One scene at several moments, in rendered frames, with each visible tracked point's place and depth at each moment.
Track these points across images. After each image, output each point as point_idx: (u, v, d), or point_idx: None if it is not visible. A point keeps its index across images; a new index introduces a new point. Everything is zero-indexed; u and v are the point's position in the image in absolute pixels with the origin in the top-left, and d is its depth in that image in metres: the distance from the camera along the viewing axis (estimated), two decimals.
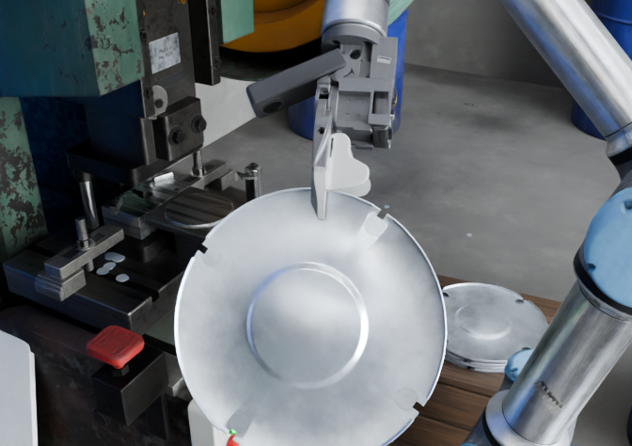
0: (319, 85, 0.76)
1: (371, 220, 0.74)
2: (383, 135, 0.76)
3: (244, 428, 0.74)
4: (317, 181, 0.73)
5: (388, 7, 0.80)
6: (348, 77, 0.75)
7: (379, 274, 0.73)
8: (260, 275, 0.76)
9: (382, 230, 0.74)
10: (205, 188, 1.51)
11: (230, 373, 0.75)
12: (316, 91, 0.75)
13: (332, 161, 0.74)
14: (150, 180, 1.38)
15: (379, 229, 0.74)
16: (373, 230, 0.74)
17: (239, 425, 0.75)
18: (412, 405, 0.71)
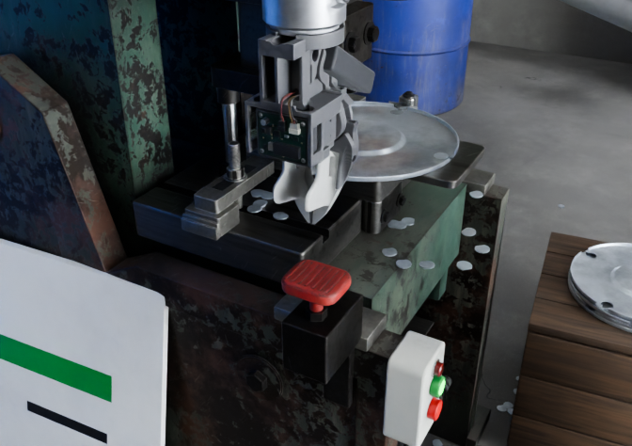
0: None
1: (444, 154, 1.03)
2: (273, 156, 0.66)
3: None
4: (294, 186, 0.75)
5: None
6: None
7: (406, 158, 1.02)
8: (390, 124, 1.13)
9: (438, 158, 1.02)
10: None
11: None
12: None
13: (291, 170, 0.73)
14: None
15: (439, 157, 1.02)
16: (436, 155, 1.03)
17: None
18: None
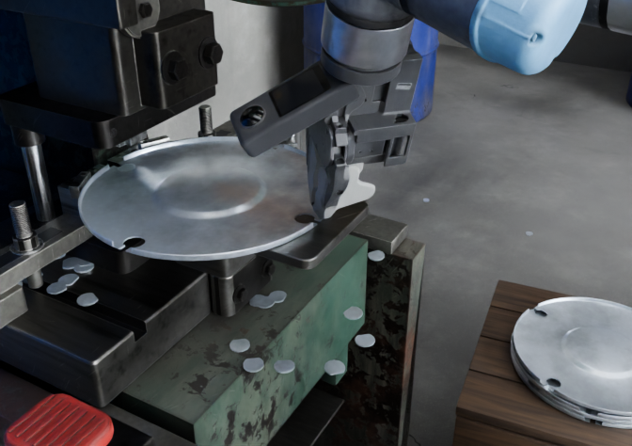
0: (331, 134, 0.64)
1: (121, 168, 0.87)
2: None
3: None
4: (327, 212, 0.72)
5: None
6: (368, 130, 0.64)
7: (168, 164, 0.88)
8: (159, 215, 0.77)
9: (131, 164, 0.88)
10: None
11: (256, 225, 0.75)
12: (331, 147, 0.64)
13: None
14: (134, 149, 0.92)
15: (130, 165, 0.87)
16: (131, 167, 0.87)
17: None
18: (274, 149, 0.92)
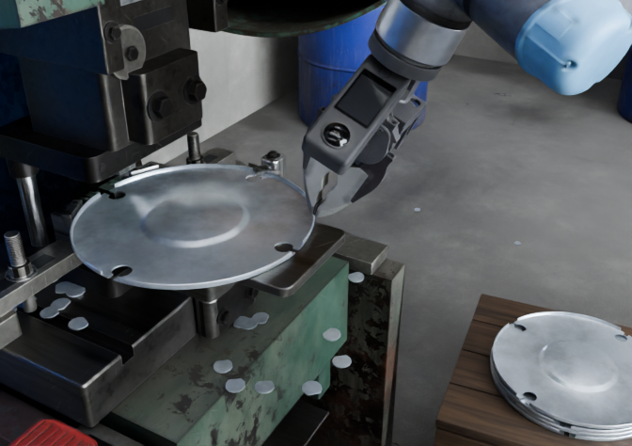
0: (387, 132, 0.66)
1: None
2: None
3: None
4: (343, 207, 0.74)
5: None
6: (410, 119, 0.68)
7: (124, 246, 0.81)
8: (236, 239, 0.82)
9: None
10: None
11: (261, 196, 0.91)
12: (387, 144, 0.67)
13: None
14: (125, 175, 0.97)
15: None
16: None
17: None
18: None
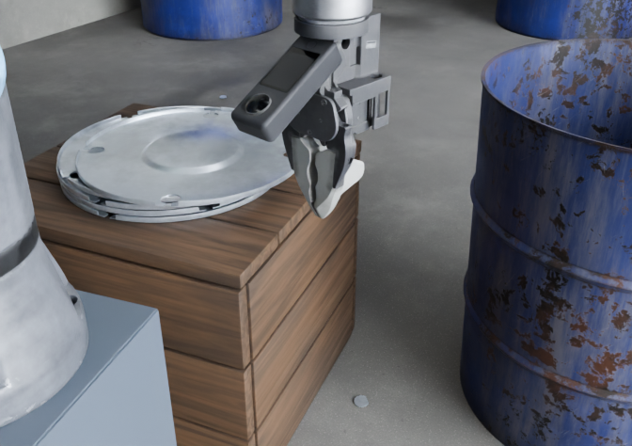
0: (330, 100, 0.67)
1: None
2: None
3: None
4: (335, 198, 0.73)
5: None
6: (359, 87, 0.68)
7: (133, 140, 0.94)
8: (169, 176, 0.85)
9: None
10: None
11: (259, 166, 0.87)
12: (334, 113, 0.67)
13: None
14: None
15: None
16: None
17: None
18: None
